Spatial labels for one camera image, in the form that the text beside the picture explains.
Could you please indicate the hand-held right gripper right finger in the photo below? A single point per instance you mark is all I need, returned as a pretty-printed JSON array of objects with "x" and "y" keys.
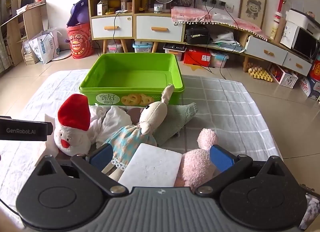
[{"x": 222, "y": 158}]

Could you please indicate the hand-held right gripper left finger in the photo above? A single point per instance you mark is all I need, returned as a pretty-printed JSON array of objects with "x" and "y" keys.
[{"x": 101, "y": 157}]

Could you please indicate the pink plush toy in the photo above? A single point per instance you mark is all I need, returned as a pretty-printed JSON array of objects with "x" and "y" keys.
[{"x": 195, "y": 164}]

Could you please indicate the white plush with red hat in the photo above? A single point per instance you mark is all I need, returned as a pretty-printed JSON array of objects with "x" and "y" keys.
[{"x": 72, "y": 134}]

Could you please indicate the brown-headed doll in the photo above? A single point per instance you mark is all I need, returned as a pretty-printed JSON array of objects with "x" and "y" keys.
[{"x": 115, "y": 122}]

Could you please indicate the white foam block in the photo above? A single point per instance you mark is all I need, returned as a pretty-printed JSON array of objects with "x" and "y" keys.
[{"x": 150, "y": 164}]

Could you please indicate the grey-green knit toy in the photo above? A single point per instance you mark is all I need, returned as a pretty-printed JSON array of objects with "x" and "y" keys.
[{"x": 175, "y": 122}]

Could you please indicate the rabbit doll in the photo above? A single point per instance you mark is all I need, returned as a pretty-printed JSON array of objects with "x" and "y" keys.
[{"x": 152, "y": 114}]

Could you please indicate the green plastic box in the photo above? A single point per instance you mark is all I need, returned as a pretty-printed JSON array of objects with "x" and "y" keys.
[{"x": 130, "y": 76}]

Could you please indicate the grey checked blanket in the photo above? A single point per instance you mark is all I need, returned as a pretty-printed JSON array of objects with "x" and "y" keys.
[{"x": 225, "y": 112}]

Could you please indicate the white paper bag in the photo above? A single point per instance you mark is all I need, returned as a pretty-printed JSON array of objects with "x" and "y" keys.
[{"x": 45, "y": 46}]

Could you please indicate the yellow egg tray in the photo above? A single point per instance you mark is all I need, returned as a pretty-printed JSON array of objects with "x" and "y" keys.
[{"x": 260, "y": 71}]

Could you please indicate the clear box with colourful contents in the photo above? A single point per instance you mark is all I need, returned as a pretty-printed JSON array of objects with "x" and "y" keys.
[{"x": 219, "y": 59}]

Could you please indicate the white printed crate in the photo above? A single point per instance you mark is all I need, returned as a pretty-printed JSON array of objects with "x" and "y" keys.
[{"x": 285, "y": 76}]

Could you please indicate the red printed bucket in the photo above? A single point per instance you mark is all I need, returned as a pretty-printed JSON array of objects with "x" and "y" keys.
[{"x": 80, "y": 43}]

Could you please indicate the red cardboard box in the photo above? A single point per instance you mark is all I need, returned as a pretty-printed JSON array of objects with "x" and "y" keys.
[{"x": 196, "y": 58}]

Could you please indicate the wooden bookshelf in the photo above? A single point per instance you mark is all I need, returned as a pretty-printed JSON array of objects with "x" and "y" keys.
[{"x": 25, "y": 21}]

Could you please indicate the clear storage box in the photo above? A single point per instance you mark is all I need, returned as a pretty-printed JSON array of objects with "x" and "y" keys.
[{"x": 115, "y": 48}]

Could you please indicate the blue and red carton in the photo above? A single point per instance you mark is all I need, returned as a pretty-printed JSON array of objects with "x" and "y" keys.
[{"x": 311, "y": 88}]

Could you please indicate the large grey stand drawer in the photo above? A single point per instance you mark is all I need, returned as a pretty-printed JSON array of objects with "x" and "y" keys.
[{"x": 266, "y": 51}]

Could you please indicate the blue-lidded storage box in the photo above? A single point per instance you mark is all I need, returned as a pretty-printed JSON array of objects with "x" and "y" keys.
[{"x": 142, "y": 46}]

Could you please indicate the black flat device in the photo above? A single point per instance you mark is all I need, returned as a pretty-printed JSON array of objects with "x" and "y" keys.
[{"x": 173, "y": 48}]

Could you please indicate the small grey stand drawer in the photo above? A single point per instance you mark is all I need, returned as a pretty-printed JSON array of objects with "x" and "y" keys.
[{"x": 297, "y": 63}]

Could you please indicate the black bag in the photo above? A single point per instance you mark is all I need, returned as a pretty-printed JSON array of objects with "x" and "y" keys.
[{"x": 197, "y": 35}]

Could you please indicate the purple plush cushion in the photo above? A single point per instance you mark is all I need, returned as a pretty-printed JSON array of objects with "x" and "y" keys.
[{"x": 81, "y": 11}]

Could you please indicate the small white cabinet drawer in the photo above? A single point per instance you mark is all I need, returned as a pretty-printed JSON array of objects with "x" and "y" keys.
[{"x": 111, "y": 27}]

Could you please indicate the wide white cabinet drawer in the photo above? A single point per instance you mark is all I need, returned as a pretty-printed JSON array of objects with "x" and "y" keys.
[{"x": 160, "y": 29}]

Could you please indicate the white microwave oven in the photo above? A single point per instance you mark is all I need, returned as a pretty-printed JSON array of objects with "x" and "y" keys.
[{"x": 302, "y": 40}]

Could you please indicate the white and red bottle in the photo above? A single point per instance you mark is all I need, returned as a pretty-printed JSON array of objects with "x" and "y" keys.
[{"x": 276, "y": 25}]

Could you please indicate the pink patterned cloth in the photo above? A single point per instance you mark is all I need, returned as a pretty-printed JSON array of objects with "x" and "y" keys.
[{"x": 190, "y": 14}]

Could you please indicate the yellow toy on shelf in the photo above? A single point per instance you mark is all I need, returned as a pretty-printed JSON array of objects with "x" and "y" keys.
[{"x": 113, "y": 3}]

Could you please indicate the framed cartoon picture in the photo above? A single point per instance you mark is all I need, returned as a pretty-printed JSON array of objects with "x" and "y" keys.
[{"x": 252, "y": 6}]

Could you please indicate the clear glass cup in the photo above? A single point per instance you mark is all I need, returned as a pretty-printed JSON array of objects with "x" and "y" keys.
[{"x": 158, "y": 8}]

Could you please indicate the white printer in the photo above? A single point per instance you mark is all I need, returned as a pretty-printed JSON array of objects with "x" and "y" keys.
[{"x": 302, "y": 19}]

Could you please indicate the wall socket strip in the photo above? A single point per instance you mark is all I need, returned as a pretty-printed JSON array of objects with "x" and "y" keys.
[{"x": 217, "y": 3}]

